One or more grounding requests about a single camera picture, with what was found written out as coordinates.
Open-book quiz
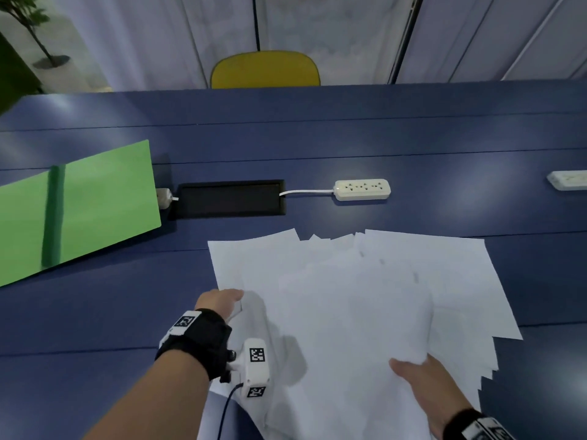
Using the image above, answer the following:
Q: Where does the green sofa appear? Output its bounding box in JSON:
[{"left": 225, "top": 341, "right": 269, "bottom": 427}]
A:
[{"left": 0, "top": 34, "right": 45, "bottom": 115}]

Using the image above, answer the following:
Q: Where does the person's right hand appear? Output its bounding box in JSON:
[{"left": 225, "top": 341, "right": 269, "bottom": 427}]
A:
[{"left": 388, "top": 353, "right": 473, "bottom": 438}]

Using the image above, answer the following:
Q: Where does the white power strip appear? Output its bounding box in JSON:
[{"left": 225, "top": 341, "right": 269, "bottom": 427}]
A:
[
  {"left": 546, "top": 170, "right": 587, "bottom": 192},
  {"left": 333, "top": 178, "right": 392, "bottom": 202}
]

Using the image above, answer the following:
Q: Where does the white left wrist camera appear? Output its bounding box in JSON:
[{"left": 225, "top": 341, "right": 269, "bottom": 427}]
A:
[{"left": 228, "top": 337, "right": 270, "bottom": 399}]

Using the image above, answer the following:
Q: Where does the green folder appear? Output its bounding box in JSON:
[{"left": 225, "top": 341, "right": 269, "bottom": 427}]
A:
[{"left": 0, "top": 139, "right": 163, "bottom": 288}]

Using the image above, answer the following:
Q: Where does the person's left hand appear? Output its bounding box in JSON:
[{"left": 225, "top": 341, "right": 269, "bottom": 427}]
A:
[{"left": 194, "top": 288, "right": 245, "bottom": 328}]

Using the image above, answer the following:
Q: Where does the person's left forearm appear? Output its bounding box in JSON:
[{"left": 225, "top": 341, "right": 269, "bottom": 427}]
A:
[{"left": 82, "top": 350, "right": 212, "bottom": 440}]

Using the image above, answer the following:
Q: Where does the yellow chair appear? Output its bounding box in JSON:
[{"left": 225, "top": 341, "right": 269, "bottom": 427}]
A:
[{"left": 210, "top": 51, "right": 321, "bottom": 90}]

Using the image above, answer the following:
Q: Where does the green potted plant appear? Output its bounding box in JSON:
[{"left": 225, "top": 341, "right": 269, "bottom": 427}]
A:
[{"left": 0, "top": 0, "right": 61, "bottom": 65}]

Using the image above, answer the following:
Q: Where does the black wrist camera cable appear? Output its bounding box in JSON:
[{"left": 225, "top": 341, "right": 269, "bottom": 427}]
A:
[{"left": 215, "top": 382, "right": 245, "bottom": 440}]

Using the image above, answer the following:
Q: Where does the thin black partition post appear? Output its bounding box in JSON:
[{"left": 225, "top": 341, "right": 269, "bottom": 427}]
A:
[{"left": 251, "top": 0, "right": 261, "bottom": 52}]

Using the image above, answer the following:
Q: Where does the pile of white papers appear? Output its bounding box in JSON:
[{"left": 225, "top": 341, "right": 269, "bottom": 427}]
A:
[{"left": 207, "top": 227, "right": 523, "bottom": 440}]

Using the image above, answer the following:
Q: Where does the white curtain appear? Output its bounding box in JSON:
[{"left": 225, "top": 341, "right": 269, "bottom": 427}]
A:
[{"left": 45, "top": 0, "right": 587, "bottom": 90}]

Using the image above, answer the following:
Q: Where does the thick black partition post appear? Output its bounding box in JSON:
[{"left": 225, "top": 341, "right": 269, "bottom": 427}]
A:
[{"left": 387, "top": 0, "right": 425, "bottom": 84}]

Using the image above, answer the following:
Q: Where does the black right wrist strap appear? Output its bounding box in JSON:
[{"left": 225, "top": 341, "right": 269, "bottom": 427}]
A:
[{"left": 442, "top": 409, "right": 519, "bottom": 440}]

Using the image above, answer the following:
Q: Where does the black table cable hatch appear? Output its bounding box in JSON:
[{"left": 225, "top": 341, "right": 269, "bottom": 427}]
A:
[{"left": 176, "top": 180, "right": 286, "bottom": 219}]

